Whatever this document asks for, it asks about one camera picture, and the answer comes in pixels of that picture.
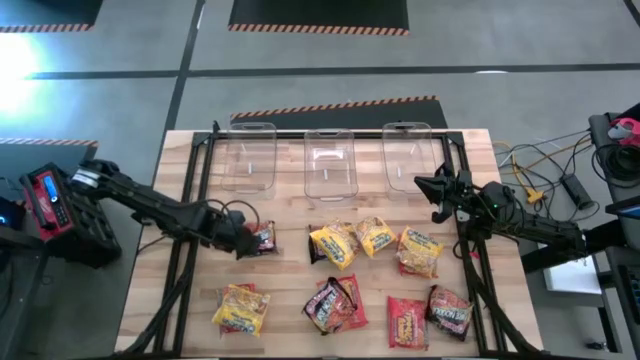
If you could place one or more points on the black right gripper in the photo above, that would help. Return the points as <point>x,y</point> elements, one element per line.
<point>462,195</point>

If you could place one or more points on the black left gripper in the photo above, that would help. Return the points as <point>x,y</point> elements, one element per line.
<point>215,230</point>

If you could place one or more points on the yellow Maruchan chicken noodle pack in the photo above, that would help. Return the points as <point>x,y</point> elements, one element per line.
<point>419,245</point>
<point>242,312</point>
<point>375,236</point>
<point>335,245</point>

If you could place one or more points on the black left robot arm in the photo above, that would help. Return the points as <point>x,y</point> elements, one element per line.
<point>150,202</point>

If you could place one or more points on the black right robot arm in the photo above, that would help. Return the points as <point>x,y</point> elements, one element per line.
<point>545,232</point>

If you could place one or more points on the clear plastic bin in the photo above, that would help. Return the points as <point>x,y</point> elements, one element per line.
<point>407,160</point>
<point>249,160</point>
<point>331,165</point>

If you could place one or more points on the black hazard-striped floor mat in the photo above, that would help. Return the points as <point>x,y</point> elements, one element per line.
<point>30,155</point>
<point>320,12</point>
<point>50,12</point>
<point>350,117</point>

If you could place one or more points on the black power brick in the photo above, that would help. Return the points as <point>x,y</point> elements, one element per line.
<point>577,191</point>

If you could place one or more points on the white sheet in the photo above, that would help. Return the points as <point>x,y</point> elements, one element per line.
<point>572,275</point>

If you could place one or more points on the grey side table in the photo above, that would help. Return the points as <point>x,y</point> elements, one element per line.
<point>600,130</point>

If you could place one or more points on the dark laptop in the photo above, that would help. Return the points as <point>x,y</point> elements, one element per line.
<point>625,210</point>

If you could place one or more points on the pink and red object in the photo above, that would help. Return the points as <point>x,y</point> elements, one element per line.
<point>625,129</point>

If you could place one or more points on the black device with blue light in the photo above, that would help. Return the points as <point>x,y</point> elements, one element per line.
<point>6,217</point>

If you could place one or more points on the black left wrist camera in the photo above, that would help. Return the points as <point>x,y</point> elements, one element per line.
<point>236,219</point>

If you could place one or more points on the black aluminium table frame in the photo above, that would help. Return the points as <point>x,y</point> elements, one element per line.
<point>290,134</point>

